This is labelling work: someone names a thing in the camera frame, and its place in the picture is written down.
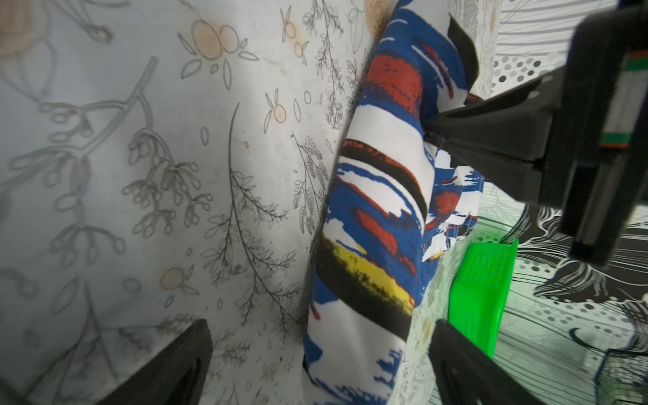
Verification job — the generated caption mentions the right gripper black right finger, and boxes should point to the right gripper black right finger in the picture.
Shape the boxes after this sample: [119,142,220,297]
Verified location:
[429,319,543,405]

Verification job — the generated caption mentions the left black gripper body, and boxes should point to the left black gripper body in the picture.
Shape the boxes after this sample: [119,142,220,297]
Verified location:
[540,4,647,266]

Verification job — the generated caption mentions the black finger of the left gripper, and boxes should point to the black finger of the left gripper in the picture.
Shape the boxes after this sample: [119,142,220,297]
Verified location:
[424,66,566,147]
[430,136,548,205]

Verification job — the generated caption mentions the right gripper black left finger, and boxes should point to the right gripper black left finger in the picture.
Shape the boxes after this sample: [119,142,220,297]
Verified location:
[100,319,213,405]

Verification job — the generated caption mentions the blue patterned long pants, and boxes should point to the blue patterned long pants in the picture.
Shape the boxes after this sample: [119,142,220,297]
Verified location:
[302,1,484,404]

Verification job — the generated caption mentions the green plastic basket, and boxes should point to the green plastic basket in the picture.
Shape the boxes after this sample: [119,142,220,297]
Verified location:
[448,241,518,358]

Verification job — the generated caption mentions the black wire basket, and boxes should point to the black wire basket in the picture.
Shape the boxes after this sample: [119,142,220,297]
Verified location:
[595,349,647,405]

